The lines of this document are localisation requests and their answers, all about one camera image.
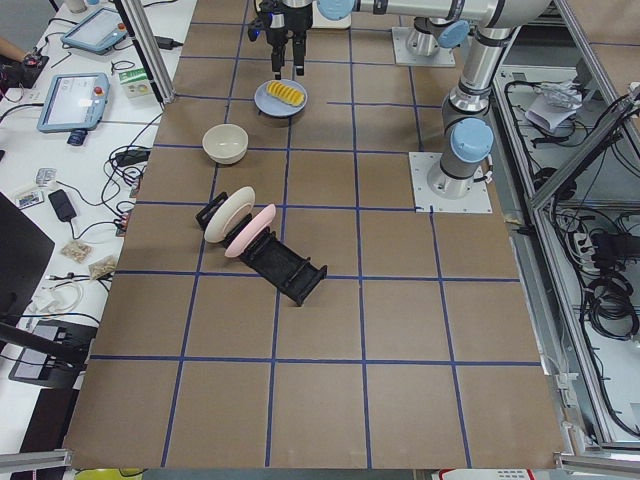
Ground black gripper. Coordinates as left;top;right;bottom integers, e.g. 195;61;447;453
248;1;313;80

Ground yellow ridged bread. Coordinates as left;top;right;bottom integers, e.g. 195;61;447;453
266;80;306;107

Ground blue plate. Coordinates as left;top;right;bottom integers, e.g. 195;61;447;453
254;79;307;118

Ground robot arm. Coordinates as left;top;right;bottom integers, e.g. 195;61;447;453
405;17;470;57
248;1;549;182

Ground white plate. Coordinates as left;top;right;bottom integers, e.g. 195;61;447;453
202;186;255;243

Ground pink plate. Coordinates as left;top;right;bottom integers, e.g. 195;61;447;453
225;204;277;258

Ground black plate rack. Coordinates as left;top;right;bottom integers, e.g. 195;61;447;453
195;196;328;306

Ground white ceramic bowl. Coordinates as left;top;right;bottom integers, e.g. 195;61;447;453
202;124;249;165

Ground green white small box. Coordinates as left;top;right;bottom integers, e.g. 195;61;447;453
118;68;153;99

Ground far teach pendant tablet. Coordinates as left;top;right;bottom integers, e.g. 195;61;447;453
61;8;127;55

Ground teach pendant tablet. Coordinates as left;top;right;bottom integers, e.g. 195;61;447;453
37;73;110;133
61;8;127;55

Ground near teach pendant tablet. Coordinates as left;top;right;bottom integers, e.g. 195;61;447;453
37;73;110;133

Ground crumpled white paper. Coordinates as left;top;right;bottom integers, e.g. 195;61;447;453
525;80;583;133

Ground bag of nuts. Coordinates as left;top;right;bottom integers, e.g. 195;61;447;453
88;255;118;280
60;240;93;264

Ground black monitor stand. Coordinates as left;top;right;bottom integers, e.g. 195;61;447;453
1;196;97;388

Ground white power strip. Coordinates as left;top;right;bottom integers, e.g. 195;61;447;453
570;231;598;274

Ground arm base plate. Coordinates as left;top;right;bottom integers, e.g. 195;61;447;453
409;152;493;214
392;27;456;68

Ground left aluminium frame post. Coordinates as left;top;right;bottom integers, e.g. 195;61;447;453
114;0;175;105

